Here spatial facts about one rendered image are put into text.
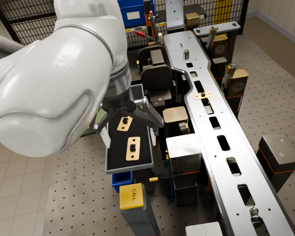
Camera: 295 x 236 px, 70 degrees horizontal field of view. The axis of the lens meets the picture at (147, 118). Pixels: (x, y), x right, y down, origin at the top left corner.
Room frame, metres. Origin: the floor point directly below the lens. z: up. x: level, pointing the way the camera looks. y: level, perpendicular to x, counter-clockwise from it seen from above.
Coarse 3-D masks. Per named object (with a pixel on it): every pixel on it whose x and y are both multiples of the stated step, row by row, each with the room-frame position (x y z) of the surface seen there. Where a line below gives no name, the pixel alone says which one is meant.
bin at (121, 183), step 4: (124, 172) 0.57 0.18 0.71; (128, 172) 0.57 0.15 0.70; (132, 172) 0.54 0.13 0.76; (112, 176) 0.52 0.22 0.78; (116, 176) 0.56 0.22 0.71; (120, 176) 0.56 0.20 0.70; (124, 176) 0.56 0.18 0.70; (128, 176) 0.55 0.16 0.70; (132, 176) 0.50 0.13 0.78; (112, 180) 0.50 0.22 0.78; (116, 180) 0.54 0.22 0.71; (120, 180) 0.54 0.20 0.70; (124, 180) 0.53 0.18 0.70; (128, 180) 0.53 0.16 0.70; (132, 180) 0.48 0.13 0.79; (112, 184) 0.48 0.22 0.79; (116, 184) 0.47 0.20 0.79; (120, 184) 0.47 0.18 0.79; (124, 184) 0.47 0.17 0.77; (128, 184) 0.47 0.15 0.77; (116, 188) 0.47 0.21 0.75
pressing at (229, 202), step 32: (192, 32) 1.33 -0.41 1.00; (192, 64) 0.98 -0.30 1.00; (192, 96) 0.72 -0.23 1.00; (224, 96) 0.69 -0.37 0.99; (192, 128) 0.54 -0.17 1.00; (224, 128) 0.51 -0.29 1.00; (224, 160) 0.37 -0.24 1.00; (256, 160) 0.35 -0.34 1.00; (224, 192) 0.26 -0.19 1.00; (256, 192) 0.24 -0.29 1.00; (224, 224) 0.17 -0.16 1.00; (288, 224) 0.14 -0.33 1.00
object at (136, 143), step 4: (128, 140) 0.41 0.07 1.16; (132, 140) 0.41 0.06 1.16; (136, 140) 0.41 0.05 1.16; (128, 144) 0.40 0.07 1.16; (132, 144) 0.39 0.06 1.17; (136, 144) 0.39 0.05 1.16; (128, 148) 0.38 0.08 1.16; (132, 148) 0.37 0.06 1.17; (136, 148) 0.38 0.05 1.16; (128, 152) 0.37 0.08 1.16; (132, 152) 0.37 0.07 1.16; (136, 152) 0.36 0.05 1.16; (128, 156) 0.36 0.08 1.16; (136, 156) 0.35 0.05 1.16; (128, 160) 0.34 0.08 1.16; (132, 160) 0.34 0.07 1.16; (136, 160) 0.34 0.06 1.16
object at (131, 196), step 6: (120, 186) 0.27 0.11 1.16; (126, 186) 0.27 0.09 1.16; (132, 186) 0.26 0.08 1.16; (138, 186) 0.26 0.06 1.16; (120, 192) 0.25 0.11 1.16; (126, 192) 0.25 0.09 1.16; (132, 192) 0.25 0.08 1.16; (138, 192) 0.24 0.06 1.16; (120, 198) 0.24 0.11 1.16; (126, 198) 0.23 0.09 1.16; (132, 198) 0.23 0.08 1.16; (138, 198) 0.23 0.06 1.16; (120, 204) 0.22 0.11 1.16; (126, 204) 0.22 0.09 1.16; (132, 204) 0.22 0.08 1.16; (138, 204) 0.21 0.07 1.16
